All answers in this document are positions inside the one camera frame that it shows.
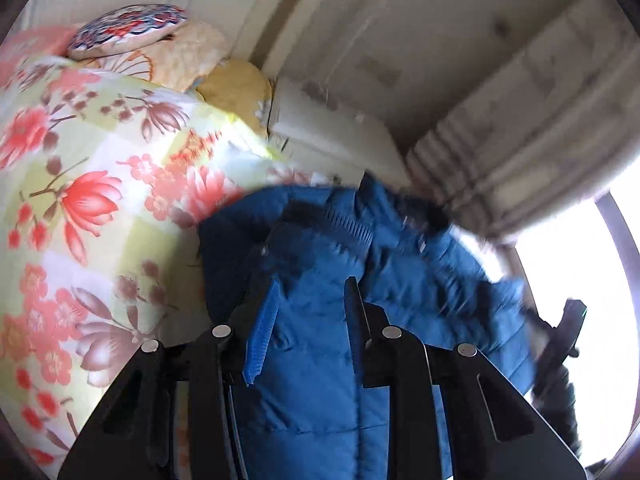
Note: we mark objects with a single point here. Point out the sailboat print curtain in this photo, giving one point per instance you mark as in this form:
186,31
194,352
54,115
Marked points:
525,135

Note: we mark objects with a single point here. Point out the white nightstand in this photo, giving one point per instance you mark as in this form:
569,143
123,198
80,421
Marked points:
330,135

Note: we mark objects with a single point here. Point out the floral quilt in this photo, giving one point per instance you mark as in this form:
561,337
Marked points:
100,185

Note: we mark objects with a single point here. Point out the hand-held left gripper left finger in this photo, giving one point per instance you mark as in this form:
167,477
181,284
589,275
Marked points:
261,330

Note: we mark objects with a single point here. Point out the yellow sunflower blanket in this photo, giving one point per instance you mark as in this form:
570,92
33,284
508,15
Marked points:
235,90

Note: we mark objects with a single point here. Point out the pink pillow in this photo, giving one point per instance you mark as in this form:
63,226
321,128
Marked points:
35,47

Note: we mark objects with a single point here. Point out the blue puffer jacket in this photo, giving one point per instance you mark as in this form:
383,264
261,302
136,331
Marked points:
310,410

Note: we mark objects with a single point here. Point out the round patterned cushion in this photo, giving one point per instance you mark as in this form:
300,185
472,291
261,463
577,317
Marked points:
127,27

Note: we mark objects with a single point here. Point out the beige pillow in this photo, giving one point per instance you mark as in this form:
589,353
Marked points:
190,60

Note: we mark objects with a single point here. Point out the person's right forearm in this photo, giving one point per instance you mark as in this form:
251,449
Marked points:
567,410

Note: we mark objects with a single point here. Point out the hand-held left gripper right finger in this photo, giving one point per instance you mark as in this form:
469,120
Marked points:
357,330

